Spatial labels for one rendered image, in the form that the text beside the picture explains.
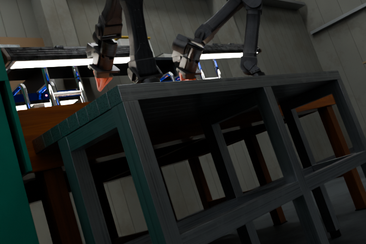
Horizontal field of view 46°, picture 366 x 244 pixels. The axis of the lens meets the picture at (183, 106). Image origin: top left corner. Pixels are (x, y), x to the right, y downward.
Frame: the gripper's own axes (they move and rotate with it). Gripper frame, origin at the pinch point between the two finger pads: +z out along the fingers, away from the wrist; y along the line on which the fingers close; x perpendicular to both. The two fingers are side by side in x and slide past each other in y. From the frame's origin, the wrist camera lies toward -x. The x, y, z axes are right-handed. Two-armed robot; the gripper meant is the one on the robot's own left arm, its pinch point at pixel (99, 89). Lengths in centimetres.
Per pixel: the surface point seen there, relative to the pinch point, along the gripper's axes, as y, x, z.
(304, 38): -708, -302, 113
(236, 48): -109, -25, -3
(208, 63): -370, -249, 128
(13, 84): -75, -222, 122
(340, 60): -736, -224, 127
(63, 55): 2.9, -23.6, -3.0
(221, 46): -99, -27, -3
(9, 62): 24.8, -23.4, -0.7
